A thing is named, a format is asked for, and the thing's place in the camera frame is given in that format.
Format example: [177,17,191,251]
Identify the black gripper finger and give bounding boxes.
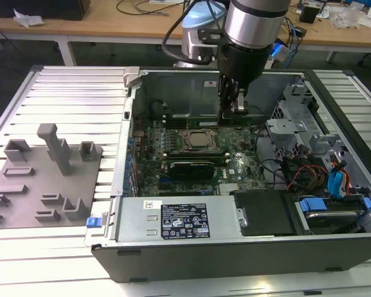
[218,74,237,124]
[233,87,250,122]

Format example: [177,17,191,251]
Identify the silver CPU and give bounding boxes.
[188,133,213,147]

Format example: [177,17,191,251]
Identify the grey metal drive cage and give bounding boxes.
[265,83,326,157]

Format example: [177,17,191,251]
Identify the green motherboard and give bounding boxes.
[131,116,267,197]

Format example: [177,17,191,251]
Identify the CPU socket cover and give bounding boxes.
[179,129,221,152]

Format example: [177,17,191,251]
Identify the black graphics card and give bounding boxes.
[168,160,216,181]

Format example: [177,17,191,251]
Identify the small black box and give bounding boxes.
[299,4,321,24]

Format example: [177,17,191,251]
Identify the silver board heatsink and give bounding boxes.
[218,184,241,196]

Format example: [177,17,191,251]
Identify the black plastic shroud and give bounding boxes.
[228,190,298,236]

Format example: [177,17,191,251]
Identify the clear plastic bags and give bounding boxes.
[333,5,371,31]

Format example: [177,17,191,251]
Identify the hard disk in blue carrier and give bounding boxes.
[295,196,371,233]

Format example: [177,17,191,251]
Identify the grey power supply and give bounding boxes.
[114,196,245,244]

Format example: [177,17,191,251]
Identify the wooden desk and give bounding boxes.
[0,0,371,48]

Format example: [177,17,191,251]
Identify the black open PC case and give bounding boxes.
[85,66,371,284]

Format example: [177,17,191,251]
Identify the grey parts rack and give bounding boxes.
[0,123,106,230]

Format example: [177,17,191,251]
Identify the large black box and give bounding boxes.
[0,0,91,21]

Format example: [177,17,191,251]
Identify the crumpled white paper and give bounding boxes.
[13,8,46,29]

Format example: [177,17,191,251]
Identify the black looped wire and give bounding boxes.
[254,128,286,190]

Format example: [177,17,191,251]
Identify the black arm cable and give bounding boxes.
[161,0,224,63]

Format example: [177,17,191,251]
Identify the pale case handle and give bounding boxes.
[122,66,140,88]

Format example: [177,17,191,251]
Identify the red yellow wire bundle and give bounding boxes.
[286,165,329,190]

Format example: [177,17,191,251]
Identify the blue flat wire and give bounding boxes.
[326,157,349,196]

